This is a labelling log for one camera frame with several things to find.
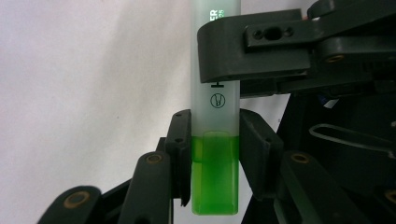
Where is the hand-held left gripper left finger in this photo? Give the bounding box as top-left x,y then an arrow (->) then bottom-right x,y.
164,108 -> 192,207

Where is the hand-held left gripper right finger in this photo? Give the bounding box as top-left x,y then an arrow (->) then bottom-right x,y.
238,108 -> 285,201

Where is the green highlighter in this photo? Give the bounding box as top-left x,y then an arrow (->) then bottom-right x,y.
190,0 -> 242,217

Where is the grey right gripper cable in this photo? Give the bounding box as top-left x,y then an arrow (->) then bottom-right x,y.
308,123 -> 396,160

